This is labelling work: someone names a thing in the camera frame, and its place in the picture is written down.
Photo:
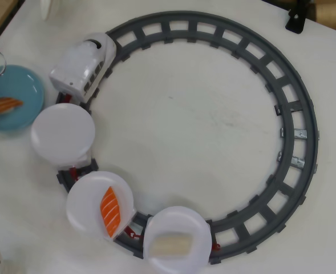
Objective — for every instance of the grey circular toy track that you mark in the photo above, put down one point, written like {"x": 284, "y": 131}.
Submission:
{"x": 165, "y": 28}

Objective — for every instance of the silver tape patch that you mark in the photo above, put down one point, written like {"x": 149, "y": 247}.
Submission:
{"x": 279, "y": 157}
{"x": 281, "y": 132}
{"x": 298, "y": 162}
{"x": 300, "y": 134}

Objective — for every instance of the brown cardboard roll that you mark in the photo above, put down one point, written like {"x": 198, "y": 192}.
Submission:
{"x": 327, "y": 11}

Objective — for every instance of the orange salmon sushi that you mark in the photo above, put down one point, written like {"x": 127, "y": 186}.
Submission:
{"x": 110, "y": 211}

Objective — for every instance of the black table clamp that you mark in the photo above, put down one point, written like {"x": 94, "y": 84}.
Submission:
{"x": 296, "y": 24}

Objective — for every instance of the white squid sushi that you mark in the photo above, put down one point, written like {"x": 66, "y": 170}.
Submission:
{"x": 170, "y": 244}

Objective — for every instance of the white Shinkansen toy locomotive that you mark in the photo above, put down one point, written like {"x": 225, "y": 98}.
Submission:
{"x": 79, "y": 62}

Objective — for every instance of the white round plate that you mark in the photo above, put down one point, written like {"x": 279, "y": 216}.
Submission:
{"x": 179, "y": 222}
{"x": 85, "y": 205}
{"x": 62, "y": 134}

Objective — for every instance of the red plastic train coupler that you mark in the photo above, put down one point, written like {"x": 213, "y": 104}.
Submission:
{"x": 216, "y": 247}
{"x": 73, "y": 172}
{"x": 133, "y": 234}
{"x": 68, "y": 97}

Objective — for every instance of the blue round dish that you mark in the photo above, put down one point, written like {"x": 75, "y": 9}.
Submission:
{"x": 22, "y": 82}

